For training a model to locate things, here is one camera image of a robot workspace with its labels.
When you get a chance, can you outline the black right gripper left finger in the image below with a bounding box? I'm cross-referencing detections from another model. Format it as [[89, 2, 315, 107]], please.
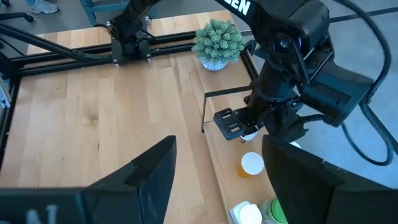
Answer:
[[0, 135, 178, 224]]

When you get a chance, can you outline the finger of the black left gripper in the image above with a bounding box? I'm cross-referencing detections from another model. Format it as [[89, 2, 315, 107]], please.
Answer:
[[213, 108, 259, 141]]

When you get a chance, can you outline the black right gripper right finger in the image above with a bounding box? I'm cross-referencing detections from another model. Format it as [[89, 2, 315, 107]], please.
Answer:
[[261, 134, 398, 224]]

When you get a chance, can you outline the green caffeine pill bottle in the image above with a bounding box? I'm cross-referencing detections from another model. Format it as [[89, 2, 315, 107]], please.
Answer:
[[260, 197, 289, 224]]

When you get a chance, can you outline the white bottle blue label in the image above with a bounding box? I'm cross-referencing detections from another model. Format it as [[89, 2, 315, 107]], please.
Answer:
[[228, 200, 264, 224]]

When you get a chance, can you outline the green potted plant white pot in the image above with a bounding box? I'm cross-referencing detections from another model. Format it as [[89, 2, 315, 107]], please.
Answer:
[[191, 18, 246, 72]]

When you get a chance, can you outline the blue-grey metal stand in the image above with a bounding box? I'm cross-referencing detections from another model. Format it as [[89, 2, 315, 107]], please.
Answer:
[[80, 0, 131, 26]]

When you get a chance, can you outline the person's shoe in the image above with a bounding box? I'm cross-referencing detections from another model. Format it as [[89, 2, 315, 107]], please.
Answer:
[[29, 0, 60, 15]]

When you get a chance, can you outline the black office chair base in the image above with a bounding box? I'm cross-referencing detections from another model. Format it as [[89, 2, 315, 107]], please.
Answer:
[[0, 0, 35, 23]]

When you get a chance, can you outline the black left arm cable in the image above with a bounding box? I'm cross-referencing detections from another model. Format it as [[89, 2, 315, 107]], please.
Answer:
[[334, 0, 398, 167]]

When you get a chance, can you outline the black aluminium table frame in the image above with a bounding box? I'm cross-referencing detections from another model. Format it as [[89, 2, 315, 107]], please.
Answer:
[[0, 29, 261, 167]]

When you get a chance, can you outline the black cable conduit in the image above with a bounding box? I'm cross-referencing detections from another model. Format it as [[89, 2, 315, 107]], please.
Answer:
[[0, 23, 111, 63]]

